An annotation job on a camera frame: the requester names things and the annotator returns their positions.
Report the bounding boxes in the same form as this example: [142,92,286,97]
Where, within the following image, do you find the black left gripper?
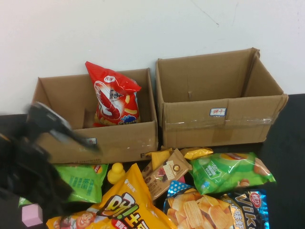
[21,118,101,155]

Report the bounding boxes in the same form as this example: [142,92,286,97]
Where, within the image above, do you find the yellow potato fries snack bag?
[46,163,178,229]

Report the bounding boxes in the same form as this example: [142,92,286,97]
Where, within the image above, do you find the long brown biscuit packet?
[145,148,193,201]

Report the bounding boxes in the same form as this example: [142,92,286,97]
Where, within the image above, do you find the red shrimp snack bag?
[85,61,142,127]

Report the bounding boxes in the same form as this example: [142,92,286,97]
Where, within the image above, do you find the yellow small snack packet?
[180,147,214,160]
[145,147,173,170]

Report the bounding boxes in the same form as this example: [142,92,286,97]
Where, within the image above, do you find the green chips bag barcode side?
[18,163,109,207]

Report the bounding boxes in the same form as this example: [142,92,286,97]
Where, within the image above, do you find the cardboard box with red-lettered label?
[21,68,159,165]

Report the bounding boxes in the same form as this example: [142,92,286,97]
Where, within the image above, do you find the yellow rubber duck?
[107,162,126,185]

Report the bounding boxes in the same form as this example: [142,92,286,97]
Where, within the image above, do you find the light pink foam cube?
[21,203,43,227]

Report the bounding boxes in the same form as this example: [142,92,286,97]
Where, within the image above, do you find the taped cardboard box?
[154,47,288,150]

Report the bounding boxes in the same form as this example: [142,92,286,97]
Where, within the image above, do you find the blue ridged chips bag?
[163,180,271,229]

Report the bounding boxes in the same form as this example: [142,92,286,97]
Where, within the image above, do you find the green cucumber chips bag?
[189,152,276,195]

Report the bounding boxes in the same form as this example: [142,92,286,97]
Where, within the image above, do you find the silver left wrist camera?
[27,101,72,131]

